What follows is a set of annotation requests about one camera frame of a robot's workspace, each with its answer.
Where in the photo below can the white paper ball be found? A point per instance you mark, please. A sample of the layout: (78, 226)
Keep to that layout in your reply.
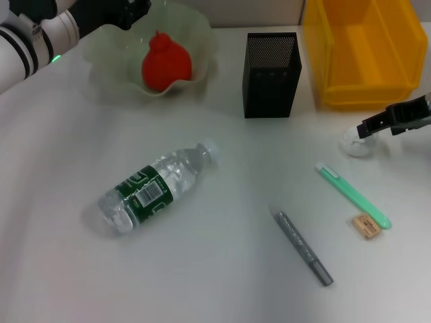
(353, 146)

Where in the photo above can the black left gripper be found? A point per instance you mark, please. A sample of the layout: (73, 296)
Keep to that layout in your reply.
(101, 13)

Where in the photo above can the mint green pen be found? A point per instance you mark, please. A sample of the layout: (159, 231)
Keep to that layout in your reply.
(353, 195)

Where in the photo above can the yellow plastic storage bin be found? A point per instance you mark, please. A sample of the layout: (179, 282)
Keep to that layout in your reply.
(370, 50)

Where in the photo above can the clear green-label water bottle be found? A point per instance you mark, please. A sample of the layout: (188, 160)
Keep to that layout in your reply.
(151, 191)

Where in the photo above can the tan eraser block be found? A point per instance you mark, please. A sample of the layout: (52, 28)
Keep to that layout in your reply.
(365, 227)

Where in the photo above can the frosted wavy fruit plate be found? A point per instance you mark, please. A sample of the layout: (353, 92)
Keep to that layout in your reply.
(111, 67)

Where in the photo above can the grey glitter pen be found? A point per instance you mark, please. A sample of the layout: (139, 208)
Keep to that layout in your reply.
(299, 244)

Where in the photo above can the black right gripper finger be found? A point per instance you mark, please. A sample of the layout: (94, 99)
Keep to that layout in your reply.
(404, 111)
(410, 127)

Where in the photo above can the black mesh pen holder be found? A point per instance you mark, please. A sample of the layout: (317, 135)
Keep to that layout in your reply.
(269, 97)

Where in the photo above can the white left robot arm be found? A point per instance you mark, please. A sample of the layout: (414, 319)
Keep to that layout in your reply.
(20, 57)

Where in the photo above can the red-orange knobbed orange fruit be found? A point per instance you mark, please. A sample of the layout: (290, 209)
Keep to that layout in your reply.
(165, 67)

